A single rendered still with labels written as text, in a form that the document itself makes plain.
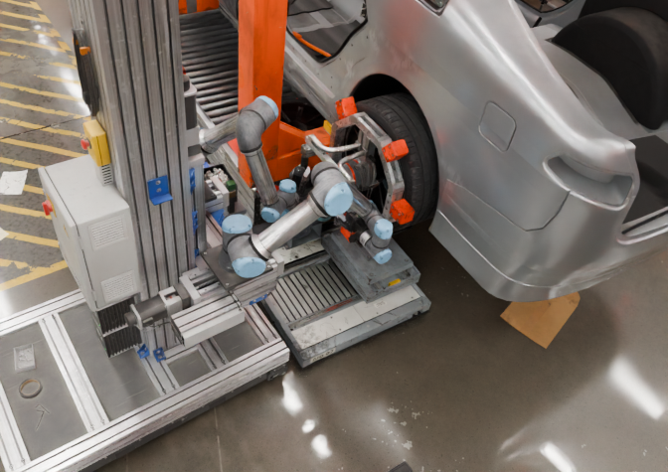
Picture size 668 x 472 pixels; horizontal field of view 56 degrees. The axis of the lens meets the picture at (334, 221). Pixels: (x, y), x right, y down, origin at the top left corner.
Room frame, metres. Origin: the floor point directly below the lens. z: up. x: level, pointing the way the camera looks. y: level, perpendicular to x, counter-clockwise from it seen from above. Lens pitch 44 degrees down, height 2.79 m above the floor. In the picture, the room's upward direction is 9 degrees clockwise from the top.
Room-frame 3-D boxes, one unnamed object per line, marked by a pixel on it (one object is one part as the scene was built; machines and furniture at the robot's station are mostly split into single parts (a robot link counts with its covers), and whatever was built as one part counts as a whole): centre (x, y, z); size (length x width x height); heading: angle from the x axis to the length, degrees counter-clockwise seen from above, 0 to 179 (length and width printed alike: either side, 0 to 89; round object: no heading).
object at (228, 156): (3.59, 1.19, 0.28); 2.47 x 0.09 x 0.22; 38
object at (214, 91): (3.83, 0.89, 0.14); 2.47 x 0.85 x 0.27; 38
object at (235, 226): (1.69, 0.37, 0.98); 0.13 x 0.12 x 0.14; 28
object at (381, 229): (1.87, -0.20, 0.95); 0.11 x 0.08 x 0.11; 28
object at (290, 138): (2.78, 0.19, 0.69); 0.52 x 0.17 x 0.35; 128
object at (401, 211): (2.12, -0.30, 0.85); 0.09 x 0.08 x 0.07; 38
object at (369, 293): (2.47, -0.24, 0.13); 0.50 x 0.36 x 0.10; 38
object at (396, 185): (2.36, -0.10, 0.85); 0.54 x 0.07 x 0.54; 38
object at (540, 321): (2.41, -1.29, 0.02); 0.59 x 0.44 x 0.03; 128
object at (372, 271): (2.47, -0.24, 0.32); 0.40 x 0.30 x 0.28; 38
